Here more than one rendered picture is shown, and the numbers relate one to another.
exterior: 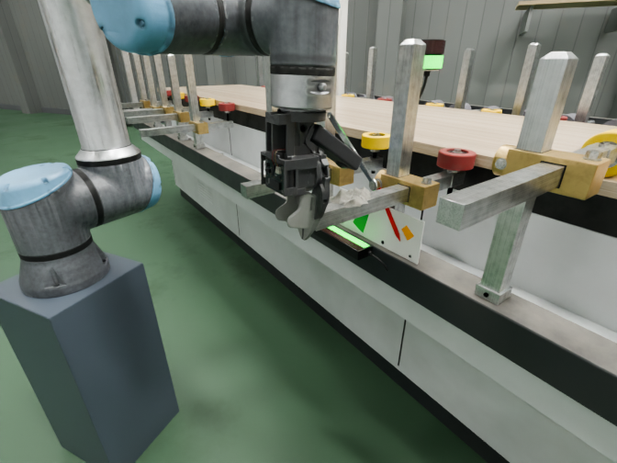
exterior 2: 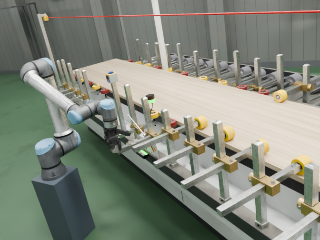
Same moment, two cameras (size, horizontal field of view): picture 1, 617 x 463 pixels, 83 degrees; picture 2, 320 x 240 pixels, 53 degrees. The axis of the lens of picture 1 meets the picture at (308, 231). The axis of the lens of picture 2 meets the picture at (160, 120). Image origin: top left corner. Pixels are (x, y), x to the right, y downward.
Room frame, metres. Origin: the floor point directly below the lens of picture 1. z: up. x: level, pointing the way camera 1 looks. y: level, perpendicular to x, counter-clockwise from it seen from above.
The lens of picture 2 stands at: (-1.30, -0.58, 1.80)
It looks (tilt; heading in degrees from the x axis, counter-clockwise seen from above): 23 degrees down; 9
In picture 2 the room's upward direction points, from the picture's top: 10 degrees counter-clockwise
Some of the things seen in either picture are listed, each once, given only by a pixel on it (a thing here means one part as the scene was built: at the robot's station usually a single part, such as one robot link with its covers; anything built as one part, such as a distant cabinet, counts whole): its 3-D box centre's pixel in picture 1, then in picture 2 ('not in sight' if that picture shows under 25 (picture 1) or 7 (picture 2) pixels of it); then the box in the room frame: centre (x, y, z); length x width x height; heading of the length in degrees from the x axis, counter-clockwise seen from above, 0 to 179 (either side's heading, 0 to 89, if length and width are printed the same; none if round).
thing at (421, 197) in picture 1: (405, 187); (153, 135); (0.71, -0.21, 0.85); 0.13 x 0.06 x 0.05; 36
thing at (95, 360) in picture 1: (99, 361); (65, 205); (0.74, 0.61, 0.30); 0.25 x 0.25 x 0.60; 66
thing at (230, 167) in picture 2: not in sight; (224, 162); (0.10, -0.65, 0.95); 0.13 x 0.06 x 0.05; 36
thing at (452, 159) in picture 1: (453, 174); (171, 127); (0.78, -0.34, 0.85); 0.08 x 0.08 x 0.11
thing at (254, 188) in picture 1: (319, 175); (132, 131); (0.87, -0.03, 0.82); 0.43 x 0.03 x 0.04; 126
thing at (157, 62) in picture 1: (162, 93); (74, 83); (2.14, 0.84, 0.92); 0.03 x 0.03 x 0.48; 36
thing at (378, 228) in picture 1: (375, 222); (148, 146); (0.74, -0.16, 0.75); 0.26 x 0.01 x 0.10; 36
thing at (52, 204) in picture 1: (47, 206); (48, 152); (0.75, 0.61, 0.79); 0.17 x 0.15 x 0.18; 145
